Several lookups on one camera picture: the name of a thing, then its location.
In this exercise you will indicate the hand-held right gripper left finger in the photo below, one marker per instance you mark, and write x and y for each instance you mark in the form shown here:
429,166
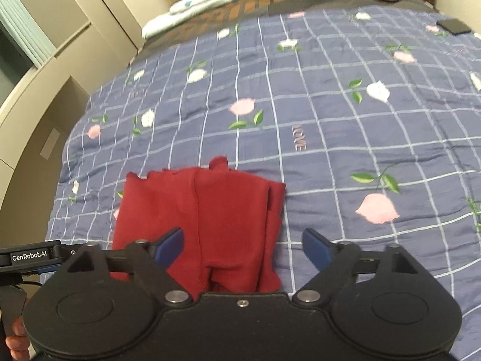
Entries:
170,250

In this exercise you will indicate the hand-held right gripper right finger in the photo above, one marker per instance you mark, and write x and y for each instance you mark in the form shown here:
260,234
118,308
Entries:
317,250

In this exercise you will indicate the red shirt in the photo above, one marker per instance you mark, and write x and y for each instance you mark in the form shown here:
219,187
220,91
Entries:
210,229

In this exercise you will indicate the person's left hand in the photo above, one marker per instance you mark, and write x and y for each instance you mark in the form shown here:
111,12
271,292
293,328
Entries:
17,340

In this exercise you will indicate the blue floral checked quilt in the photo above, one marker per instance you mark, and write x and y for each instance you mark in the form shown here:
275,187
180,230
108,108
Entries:
319,120

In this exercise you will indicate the beige built-in wardrobe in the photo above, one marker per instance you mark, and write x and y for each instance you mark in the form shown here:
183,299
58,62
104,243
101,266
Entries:
67,64

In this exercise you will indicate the pale window curtain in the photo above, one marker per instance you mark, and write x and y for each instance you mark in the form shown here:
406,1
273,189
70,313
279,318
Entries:
22,30

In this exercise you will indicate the light blue folded blanket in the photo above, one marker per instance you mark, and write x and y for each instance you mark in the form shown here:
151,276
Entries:
188,17

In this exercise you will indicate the black smartphone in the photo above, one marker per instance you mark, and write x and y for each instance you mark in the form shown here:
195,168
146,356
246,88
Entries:
454,26

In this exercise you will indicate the white wall plate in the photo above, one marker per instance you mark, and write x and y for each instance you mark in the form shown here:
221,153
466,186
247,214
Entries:
50,143

